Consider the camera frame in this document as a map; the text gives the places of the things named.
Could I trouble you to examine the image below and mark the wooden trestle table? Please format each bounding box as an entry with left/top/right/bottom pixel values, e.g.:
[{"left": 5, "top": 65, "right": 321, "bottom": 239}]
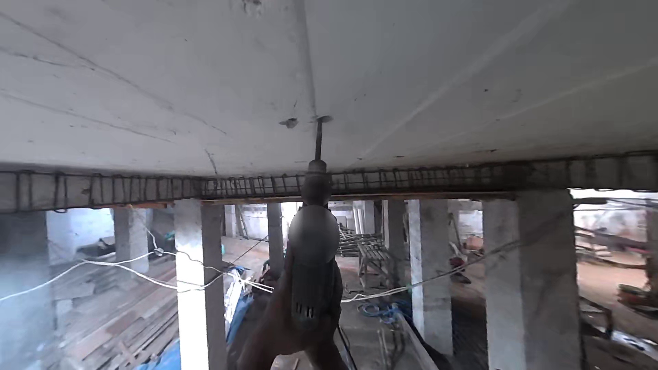
[{"left": 357, "top": 240, "right": 395, "bottom": 289}]

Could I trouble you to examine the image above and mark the exposed steel rebar cage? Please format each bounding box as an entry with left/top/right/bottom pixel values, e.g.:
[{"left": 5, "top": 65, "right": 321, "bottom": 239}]
[
  {"left": 200, "top": 162, "right": 515, "bottom": 200},
  {"left": 0, "top": 171, "right": 204, "bottom": 214},
  {"left": 516, "top": 150, "right": 658, "bottom": 192}
]

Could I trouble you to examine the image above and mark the person's right forearm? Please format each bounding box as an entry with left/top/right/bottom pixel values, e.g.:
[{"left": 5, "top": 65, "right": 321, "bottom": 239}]
[{"left": 305, "top": 346, "right": 350, "bottom": 370}]

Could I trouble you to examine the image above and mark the person's left hand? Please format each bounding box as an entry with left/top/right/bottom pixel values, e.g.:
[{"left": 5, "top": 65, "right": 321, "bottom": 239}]
[{"left": 246, "top": 251, "right": 307, "bottom": 356}]

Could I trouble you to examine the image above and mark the white hanging cable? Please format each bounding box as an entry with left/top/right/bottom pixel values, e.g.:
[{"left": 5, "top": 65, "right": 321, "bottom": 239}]
[
  {"left": 341, "top": 240, "right": 521, "bottom": 303},
  {"left": 0, "top": 226, "right": 227, "bottom": 303}
]

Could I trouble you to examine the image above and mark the dark grey rotary hammer drill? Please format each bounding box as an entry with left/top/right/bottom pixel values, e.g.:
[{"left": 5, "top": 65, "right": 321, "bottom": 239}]
[{"left": 288, "top": 117, "right": 341, "bottom": 331}]

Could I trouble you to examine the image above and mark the person's left forearm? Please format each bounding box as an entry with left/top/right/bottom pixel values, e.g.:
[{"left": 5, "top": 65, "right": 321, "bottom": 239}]
[{"left": 236, "top": 340, "right": 278, "bottom": 370}]

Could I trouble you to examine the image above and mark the black power cord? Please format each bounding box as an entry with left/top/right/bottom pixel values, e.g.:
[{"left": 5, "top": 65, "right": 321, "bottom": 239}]
[{"left": 336, "top": 326, "right": 358, "bottom": 370}]

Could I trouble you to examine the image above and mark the person's right hand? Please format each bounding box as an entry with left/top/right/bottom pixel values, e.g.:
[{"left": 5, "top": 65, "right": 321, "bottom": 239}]
[{"left": 304, "top": 258, "right": 344, "bottom": 355}]

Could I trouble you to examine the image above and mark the blue tarp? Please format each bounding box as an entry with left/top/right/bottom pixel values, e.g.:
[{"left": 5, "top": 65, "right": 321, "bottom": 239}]
[
  {"left": 224, "top": 267, "right": 255, "bottom": 346},
  {"left": 134, "top": 337, "right": 182, "bottom": 370}
]

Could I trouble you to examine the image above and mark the pile of wooden planks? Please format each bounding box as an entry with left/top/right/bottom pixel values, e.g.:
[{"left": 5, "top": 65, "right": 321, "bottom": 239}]
[{"left": 54, "top": 256, "right": 180, "bottom": 368}]

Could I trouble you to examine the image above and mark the pile of poles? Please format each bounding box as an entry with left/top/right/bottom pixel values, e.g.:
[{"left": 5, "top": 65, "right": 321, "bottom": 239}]
[{"left": 337, "top": 226, "right": 387, "bottom": 258}]

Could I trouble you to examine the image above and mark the coiled blue hose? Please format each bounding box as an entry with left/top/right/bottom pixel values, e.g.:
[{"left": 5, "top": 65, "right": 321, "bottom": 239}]
[{"left": 358, "top": 301, "right": 408, "bottom": 324}]

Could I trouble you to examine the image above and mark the concrete pillar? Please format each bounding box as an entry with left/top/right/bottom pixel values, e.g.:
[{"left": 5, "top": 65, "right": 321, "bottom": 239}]
[
  {"left": 113, "top": 207, "right": 150, "bottom": 274},
  {"left": 0, "top": 210, "right": 58, "bottom": 370},
  {"left": 174, "top": 199, "right": 227, "bottom": 370},
  {"left": 482, "top": 189, "right": 583, "bottom": 370},
  {"left": 267, "top": 202, "right": 285, "bottom": 279},
  {"left": 382, "top": 200, "right": 408, "bottom": 288},
  {"left": 409, "top": 199, "right": 454, "bottom": 356}
]

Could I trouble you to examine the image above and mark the long pale wooden beam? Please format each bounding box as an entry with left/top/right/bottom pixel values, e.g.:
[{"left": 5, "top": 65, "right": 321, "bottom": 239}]
[{"left": 393, "top": 307, "right": 441, "bottom": 370}]

